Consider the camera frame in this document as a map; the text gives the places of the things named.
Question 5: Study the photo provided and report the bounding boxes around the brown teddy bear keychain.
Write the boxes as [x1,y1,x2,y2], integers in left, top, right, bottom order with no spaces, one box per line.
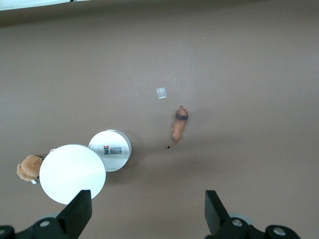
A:
[16,154,42,185]

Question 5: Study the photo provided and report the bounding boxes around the white round desk lamp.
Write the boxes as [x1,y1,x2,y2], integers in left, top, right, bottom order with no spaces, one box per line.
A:
[39,128,132,206]

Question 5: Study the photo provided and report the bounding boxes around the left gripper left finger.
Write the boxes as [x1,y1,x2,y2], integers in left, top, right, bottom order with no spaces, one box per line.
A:
[17,189,93,239]

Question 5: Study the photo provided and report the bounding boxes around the brown lion statue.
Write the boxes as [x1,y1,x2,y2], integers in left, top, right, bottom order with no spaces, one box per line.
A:
[165,105,189,150]

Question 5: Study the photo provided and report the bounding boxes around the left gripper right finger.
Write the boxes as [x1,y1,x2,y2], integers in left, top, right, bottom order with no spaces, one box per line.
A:
[204,190,265,239]

